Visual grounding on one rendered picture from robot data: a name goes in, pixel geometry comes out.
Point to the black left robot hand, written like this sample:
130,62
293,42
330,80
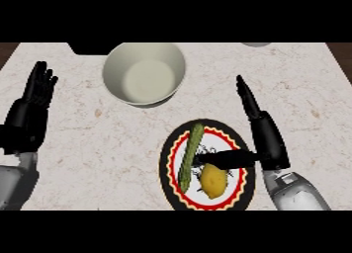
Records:
26,118

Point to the black appliance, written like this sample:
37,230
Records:
92,48

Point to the yellow lemon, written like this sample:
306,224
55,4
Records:
213,182

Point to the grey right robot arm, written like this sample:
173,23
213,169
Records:
294,192

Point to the black red patterned plate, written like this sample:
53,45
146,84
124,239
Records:
233,145

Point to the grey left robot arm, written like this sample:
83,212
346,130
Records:
7,184

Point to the grey round object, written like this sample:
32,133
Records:
256,44

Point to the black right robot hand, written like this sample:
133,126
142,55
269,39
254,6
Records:
267,141

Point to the green asparagus spear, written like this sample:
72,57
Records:
191,154

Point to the white ceramic bowl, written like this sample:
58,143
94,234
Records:
145,73

